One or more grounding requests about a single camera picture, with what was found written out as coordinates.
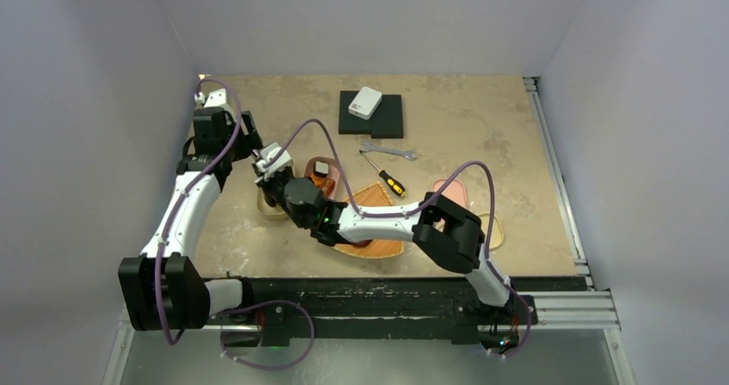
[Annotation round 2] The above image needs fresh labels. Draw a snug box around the yellow black screwdriver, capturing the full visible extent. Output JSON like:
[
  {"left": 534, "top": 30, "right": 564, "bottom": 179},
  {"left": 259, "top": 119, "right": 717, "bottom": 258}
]
[{"left": 359, "top": 150, "right": 407, "bottom": 199}]

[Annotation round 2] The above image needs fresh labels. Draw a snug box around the white small box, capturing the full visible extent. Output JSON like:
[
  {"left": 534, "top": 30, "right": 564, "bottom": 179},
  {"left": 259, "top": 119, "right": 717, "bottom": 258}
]
[{"left": 347, "top": 86, "right": 383, "bottom": 120}]

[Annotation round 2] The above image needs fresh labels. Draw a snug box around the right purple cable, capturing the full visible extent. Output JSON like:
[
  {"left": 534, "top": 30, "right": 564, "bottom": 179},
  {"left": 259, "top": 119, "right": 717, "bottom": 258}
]
[{"left": 261, "top": 119, "right": 534, "bottom": 361}]

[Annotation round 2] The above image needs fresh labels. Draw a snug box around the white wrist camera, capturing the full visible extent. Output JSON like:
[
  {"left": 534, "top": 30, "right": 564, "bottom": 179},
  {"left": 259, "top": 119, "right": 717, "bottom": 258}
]
[
  {"left": 253, "top": 142, "right": 293, "bottom": 181},
  {"left": 193, "top": 89, "right": 234, "bottom": 116}
]

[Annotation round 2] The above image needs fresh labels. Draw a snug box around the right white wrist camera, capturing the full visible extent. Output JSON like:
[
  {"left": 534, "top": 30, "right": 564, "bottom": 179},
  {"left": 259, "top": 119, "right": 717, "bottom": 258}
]
[{"left": 253, "top": 142, "right": 293, "bottom": 181}]

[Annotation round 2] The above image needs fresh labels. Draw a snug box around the pink lunch box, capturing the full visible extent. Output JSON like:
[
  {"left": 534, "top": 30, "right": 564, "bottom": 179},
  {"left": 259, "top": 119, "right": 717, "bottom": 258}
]
[{"left": 303, "top": 156, "right": 341, "bottom": 199}]

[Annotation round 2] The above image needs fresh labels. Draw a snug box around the black foam block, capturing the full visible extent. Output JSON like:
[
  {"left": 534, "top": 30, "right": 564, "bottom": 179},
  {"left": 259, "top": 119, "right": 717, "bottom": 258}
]
[{"left": 338, "top": 90, "right": 405, "bottom": 139}]

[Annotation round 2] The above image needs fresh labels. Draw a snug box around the purple cable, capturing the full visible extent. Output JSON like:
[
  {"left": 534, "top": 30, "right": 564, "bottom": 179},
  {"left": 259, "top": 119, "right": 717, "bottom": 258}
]
[
  {"left": 261, "top": 119, "right": 534, "bottom": 361},
  {"left": 153, "top": 78, "right": 315, "bottom": 372}
]

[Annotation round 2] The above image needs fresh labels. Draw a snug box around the beige lunch box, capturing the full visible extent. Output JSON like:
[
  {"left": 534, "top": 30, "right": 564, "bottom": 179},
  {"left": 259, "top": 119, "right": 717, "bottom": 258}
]
[{"left": 256, "top": 189, "right": 289, "bottom": 221}]

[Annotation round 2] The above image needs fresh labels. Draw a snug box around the white black sushi piece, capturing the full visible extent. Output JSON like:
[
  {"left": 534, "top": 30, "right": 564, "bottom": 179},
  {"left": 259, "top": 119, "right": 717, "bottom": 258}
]
[{"left": 312, "top": 161, "right": 329, "bottom": 178}]

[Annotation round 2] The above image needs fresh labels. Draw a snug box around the pink lunch box lid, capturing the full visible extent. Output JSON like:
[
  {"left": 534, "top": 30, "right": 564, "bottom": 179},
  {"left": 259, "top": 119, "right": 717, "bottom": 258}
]
[{"left": 432, "top": 179, "right": 469, "bottom": 208}]

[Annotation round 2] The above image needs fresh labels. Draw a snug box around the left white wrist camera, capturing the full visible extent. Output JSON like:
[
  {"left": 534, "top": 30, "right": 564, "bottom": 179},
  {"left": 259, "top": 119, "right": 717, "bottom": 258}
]
[{"left": 193, "top": 89, "right": 234, "bottom": 116}]

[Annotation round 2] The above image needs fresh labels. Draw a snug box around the aluminium rail right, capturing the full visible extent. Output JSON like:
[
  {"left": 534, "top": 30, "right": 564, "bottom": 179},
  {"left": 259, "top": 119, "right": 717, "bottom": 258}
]
[{"left": 523, "top": 77, "right": 595, "bottom": 290}]

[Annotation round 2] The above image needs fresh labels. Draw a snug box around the dark red sausage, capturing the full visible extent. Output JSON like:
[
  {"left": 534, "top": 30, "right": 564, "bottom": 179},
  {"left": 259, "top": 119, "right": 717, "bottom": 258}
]
[{"left": 318, "top": 177, "right": 336, "bottom": 198}]

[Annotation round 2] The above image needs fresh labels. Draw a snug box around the woven bamboo basket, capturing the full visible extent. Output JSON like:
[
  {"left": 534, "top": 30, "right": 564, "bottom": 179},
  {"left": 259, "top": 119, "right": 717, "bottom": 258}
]
[{"left": 333, "top": 183, "right": 405, "bottom": 260}]

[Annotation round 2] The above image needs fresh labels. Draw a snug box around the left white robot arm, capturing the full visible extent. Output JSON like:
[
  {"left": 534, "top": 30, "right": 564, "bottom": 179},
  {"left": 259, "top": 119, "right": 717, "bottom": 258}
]
[{"left": 118, "top": 107, "right": 262, "bottom": 331}]

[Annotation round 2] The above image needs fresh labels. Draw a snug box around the dark red round food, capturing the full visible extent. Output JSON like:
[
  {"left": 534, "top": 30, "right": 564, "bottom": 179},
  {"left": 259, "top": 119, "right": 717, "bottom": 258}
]
[{"left": 350, "top": 240, "right": 372, "bottom": 248}]

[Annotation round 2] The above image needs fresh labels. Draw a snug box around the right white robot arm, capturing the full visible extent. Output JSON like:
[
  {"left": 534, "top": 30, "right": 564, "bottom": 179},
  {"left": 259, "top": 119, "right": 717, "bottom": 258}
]
[{"left": 255, "top": 168, "right": 517, "bottom": 322}]

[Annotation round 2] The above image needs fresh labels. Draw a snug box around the beige lunch box lid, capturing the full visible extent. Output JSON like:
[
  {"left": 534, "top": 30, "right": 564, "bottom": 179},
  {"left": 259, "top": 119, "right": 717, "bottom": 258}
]
[{"left": 479, "top": 213, "right": 505, "bottom": 251}]

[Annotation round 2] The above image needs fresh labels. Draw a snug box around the silver wrench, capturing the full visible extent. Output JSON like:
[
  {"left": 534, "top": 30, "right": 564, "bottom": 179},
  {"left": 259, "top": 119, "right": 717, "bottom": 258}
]
[{"left": 359, "top": 142, "right": 418, "bottom": 162}]

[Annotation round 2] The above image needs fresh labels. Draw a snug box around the black table front frame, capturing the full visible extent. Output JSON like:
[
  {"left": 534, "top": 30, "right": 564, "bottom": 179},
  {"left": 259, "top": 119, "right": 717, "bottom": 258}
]
[{"left": 199, "top": 275, "right": 588, "bottom": 348}]

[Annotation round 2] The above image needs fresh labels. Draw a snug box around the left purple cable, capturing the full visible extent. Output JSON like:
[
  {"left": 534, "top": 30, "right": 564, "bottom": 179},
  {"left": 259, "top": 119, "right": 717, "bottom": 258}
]
[{"left": 153, "top": 78, "right": 315, "bottom": 372}]

